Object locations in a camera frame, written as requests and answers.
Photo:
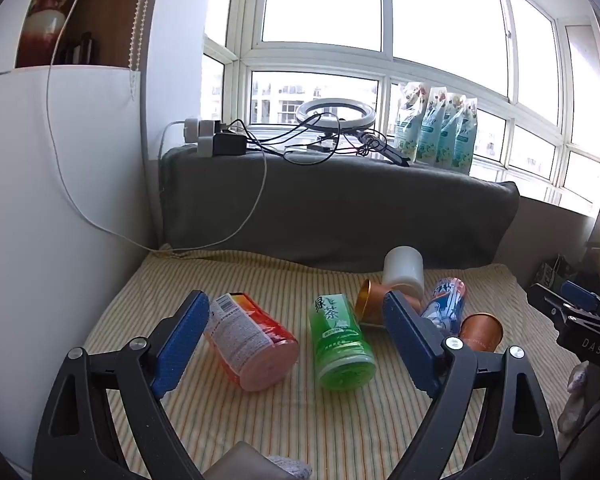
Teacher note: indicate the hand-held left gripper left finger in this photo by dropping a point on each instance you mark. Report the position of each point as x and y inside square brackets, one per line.
[180, 345]

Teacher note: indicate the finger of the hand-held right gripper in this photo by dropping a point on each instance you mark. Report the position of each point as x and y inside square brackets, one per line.
[582, 295]
[547, 305]

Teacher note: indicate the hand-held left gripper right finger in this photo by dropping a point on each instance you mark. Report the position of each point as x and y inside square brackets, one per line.
[405, 340]

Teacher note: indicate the green printed cup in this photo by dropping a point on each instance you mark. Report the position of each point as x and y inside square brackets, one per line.
[341, 345]

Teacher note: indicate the copper metallic cup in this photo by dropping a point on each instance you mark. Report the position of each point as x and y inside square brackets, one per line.
[371, 305]
[480, 332]

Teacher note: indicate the blue white printed cup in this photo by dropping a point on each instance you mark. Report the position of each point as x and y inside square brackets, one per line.
[447, 305]

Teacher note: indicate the orange red printed cup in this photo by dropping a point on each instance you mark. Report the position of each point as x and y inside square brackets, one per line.
[245, 340]

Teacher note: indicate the green printed box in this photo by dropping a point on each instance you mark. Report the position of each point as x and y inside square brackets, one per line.
[550, 272]

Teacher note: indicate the grey cloth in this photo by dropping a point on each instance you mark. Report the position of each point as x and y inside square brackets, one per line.
[242, 462]

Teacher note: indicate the striped yellow mat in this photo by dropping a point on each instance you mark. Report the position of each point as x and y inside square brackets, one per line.
[290, 425]

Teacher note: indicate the grey blanket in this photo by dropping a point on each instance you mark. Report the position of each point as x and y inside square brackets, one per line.
[330, 210]

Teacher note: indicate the white knitted cloth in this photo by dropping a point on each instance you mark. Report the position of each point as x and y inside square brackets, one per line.
[292, 469]

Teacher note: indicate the pale green refill pouch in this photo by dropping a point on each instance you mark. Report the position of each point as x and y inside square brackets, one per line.
[449, 140]
[430, 130]
[407, 120]
[466, 145]

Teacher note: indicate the white cabinet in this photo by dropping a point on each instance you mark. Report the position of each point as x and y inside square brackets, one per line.
[30, 210]

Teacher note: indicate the black power adapter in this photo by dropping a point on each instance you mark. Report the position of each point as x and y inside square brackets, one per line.
[230, 144]

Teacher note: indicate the dark books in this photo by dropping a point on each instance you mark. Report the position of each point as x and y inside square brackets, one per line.
[82, 50]

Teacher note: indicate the red framed picture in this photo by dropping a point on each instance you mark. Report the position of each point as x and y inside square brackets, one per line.
[47, 10]

